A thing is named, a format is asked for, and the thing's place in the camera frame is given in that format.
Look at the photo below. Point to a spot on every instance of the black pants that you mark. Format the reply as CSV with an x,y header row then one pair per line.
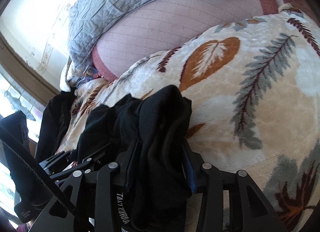
x,y
160,147

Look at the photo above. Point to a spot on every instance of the dark maroon cloth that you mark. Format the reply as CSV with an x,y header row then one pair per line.
x,y
23,228

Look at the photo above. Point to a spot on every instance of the wooden framed window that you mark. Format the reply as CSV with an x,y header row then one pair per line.
x,y
15,92

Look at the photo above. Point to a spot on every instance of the black jacket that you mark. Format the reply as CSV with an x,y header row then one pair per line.
x,y
53,122

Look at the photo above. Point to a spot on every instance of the grey quilted blanket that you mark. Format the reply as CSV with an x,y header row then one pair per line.
x,y
112,10

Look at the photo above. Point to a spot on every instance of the pink quilted headboard cushion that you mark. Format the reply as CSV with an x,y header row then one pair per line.
x,y
155,29

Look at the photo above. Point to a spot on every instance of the colourful printed packet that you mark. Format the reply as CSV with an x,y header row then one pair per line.
x,y
87,74

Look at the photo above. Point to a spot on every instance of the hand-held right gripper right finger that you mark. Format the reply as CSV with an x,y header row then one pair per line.
x,y
192,177

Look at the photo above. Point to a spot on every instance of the leaf print blanket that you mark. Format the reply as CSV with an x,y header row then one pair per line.
x,y
250,59

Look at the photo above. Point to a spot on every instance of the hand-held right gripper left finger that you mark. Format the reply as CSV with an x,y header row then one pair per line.
x,y
132,164

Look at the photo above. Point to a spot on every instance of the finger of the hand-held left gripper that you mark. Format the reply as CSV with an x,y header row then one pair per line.
x,y
93,158
58,161

